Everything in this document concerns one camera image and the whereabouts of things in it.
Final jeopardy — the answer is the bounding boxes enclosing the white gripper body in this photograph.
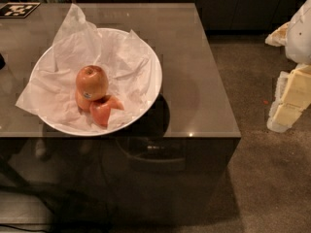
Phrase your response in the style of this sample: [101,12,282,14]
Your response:
[265,0,311,64]

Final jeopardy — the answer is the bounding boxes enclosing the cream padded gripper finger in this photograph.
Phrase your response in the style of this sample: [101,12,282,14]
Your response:
[267,64,311,133]

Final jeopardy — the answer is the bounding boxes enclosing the red-yellow apple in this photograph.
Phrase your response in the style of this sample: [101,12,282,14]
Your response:
[76,65,109,101]

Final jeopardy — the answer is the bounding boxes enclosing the white bowl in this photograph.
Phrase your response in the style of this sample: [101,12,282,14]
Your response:
[29,27,163,138]

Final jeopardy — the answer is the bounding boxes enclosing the lower right red apple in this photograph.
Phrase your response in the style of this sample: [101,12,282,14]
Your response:
[89,95,123,127]

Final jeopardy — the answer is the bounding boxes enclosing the lower left apple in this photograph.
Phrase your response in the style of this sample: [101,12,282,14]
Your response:
[75,90,91,112]

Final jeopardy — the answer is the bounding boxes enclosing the crumpled white paper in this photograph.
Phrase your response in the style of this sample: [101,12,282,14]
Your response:
[15,3,157,132]

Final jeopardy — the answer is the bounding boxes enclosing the black white marker tag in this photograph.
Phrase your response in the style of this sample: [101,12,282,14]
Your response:
[0,2,40,18]

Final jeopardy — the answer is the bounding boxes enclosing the dark object at left edge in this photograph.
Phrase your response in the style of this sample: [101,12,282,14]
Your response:
[0,53,6,70]

